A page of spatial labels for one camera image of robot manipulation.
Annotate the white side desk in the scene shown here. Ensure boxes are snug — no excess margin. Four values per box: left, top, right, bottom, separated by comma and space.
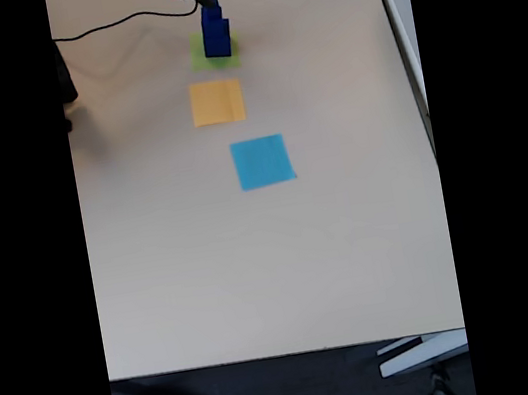
371, 0, 438, 166

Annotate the large blue cube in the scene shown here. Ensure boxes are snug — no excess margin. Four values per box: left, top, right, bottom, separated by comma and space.
200, 13, 234, 41

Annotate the small blue cube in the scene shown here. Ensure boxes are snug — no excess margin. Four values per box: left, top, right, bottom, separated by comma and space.
200, 3, 225, 26

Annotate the largest blue cube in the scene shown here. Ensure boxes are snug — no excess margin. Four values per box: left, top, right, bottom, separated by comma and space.
200, 24, 237, 61

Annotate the green paper square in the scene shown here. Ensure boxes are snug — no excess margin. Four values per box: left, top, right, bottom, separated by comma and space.
186, 26, 244, 75

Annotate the light blue paper square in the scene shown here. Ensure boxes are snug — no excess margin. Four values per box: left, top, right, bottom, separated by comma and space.
228, 130, 299, 194

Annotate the white table foot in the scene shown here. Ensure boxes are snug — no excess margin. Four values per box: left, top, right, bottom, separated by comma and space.
373, 326, 472, 381

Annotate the orange paper square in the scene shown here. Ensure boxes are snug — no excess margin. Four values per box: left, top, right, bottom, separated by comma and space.
186, 76, 248, 130

